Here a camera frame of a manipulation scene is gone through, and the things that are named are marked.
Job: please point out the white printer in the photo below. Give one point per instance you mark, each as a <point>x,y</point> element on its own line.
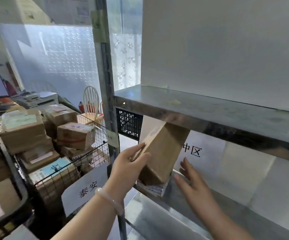
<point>34,101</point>

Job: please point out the white wooden chair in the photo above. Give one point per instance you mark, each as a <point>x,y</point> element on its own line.
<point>42,86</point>
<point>90,97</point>

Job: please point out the box with orange stripe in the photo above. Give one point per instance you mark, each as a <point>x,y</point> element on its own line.
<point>74,137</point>

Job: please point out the oval-marked long cardboard box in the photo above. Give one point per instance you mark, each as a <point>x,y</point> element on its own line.
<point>164,147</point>

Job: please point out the frosted glass partition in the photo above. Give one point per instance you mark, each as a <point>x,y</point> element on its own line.
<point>59,59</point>

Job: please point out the dark green cloth bag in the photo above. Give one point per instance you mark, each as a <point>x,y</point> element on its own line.
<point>69,103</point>

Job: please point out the wrinkled glossy brown cardboard box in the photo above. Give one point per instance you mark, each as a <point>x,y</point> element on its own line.
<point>22,137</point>

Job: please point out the person's right forearm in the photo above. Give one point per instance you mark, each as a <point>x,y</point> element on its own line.
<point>224,224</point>

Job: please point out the pasted newspaper sheets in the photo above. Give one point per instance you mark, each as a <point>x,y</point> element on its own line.
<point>47,9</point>

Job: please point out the white paper sign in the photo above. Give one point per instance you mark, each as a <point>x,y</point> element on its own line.
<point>204,167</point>

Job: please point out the red cabinet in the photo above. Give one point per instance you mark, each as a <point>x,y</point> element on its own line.
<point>9,87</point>

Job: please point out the person's left hand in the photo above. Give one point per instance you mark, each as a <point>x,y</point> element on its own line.
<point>124,174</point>

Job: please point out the person's right hand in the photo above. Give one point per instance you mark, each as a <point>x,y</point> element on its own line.
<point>197,192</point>

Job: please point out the metal shelving rack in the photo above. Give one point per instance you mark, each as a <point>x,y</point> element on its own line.
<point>184,107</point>

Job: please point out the box with white label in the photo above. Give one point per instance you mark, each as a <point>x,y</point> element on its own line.
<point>77,152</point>

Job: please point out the person's left forearm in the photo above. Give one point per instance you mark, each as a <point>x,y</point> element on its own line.
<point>89,222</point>

